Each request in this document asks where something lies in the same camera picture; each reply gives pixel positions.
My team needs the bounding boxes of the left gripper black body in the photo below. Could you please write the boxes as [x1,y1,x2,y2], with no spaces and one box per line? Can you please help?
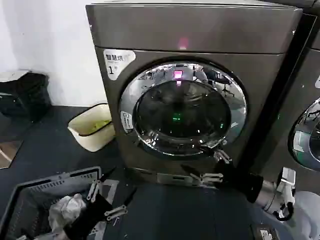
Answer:
[63,193,114,240]

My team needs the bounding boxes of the black bag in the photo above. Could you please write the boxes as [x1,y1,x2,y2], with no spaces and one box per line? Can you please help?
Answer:
[0,72,52,123]

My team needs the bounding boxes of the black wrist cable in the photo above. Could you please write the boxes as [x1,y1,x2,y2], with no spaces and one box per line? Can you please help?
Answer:
[273,201,295,222]

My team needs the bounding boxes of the yellow-green cloth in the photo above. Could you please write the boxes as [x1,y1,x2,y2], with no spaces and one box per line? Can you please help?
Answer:
[84,119,113,130]

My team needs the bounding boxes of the round door with teal seal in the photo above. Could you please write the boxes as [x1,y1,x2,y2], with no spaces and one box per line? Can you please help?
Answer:
[287,97,320,166]

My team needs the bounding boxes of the brown cardboard piece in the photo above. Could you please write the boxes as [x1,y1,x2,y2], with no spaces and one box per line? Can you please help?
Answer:
[0,139,24,170]

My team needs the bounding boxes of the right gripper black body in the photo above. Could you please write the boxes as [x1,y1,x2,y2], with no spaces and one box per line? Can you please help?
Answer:
[216,159,265,204]

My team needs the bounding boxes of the grey front-load dryer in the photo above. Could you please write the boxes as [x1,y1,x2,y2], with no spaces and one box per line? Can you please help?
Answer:
[84,2,305,189]

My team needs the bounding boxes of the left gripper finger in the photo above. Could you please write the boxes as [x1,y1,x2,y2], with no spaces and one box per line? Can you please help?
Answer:
[86,166,118,203]
[103,186,139,222]

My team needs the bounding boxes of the grey dryer with teal door seal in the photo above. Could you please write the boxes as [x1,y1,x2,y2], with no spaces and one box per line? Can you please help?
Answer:
[272,0,320,177]

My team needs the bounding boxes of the round glass dryer door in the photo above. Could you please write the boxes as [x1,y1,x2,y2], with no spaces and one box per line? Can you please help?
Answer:
[119,58,248,161]

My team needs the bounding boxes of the white dryer label with number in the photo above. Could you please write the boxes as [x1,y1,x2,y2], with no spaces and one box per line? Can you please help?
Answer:
[103,49,136,81]

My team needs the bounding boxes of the cream plastic tub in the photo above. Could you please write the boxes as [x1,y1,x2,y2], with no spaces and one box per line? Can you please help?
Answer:
[67,103,117,153]

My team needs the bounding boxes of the white crumpled garment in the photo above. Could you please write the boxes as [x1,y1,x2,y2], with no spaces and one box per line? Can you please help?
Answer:
[48,193,88,235]

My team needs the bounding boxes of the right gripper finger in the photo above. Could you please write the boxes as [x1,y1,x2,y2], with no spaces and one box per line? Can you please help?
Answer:
[180,163,224,187]
[199,144,231,165]

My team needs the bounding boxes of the small white door sticker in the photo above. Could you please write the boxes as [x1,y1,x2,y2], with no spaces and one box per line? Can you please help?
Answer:
[120,110,135,134]

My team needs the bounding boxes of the grey plastic laundry basket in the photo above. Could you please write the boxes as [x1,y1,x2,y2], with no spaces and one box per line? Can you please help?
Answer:
[0,166,120,240]

